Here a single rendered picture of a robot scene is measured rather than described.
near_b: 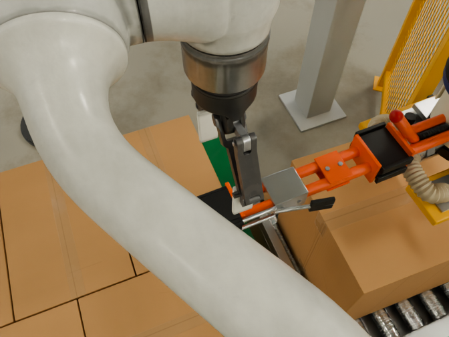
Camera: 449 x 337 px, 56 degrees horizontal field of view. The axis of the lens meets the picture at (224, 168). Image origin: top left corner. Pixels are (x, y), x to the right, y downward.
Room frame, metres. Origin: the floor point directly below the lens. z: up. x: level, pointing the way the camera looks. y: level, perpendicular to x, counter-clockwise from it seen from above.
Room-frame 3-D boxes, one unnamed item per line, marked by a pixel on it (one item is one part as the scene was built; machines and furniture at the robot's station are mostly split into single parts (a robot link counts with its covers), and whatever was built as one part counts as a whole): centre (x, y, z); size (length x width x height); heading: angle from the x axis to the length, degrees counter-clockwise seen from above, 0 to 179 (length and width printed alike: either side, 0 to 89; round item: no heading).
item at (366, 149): (0.47, -0.31, 1.25); 0.10 x 0.08 x 0.06; 23
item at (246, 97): (0.34, 0.00, 1.56); 0.08 x 0.07 x 0.09; 22
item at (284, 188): (0.39, -0.11, 1.24); 0.07 x 0.07 x 0.04; 23
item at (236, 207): (0.28, -0.03, 1.43); 0.03 x 0.01 x 0.07; 112
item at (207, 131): (0.40, 0.03, 1.43); 0.03 x 0.01 x 0.07; 112
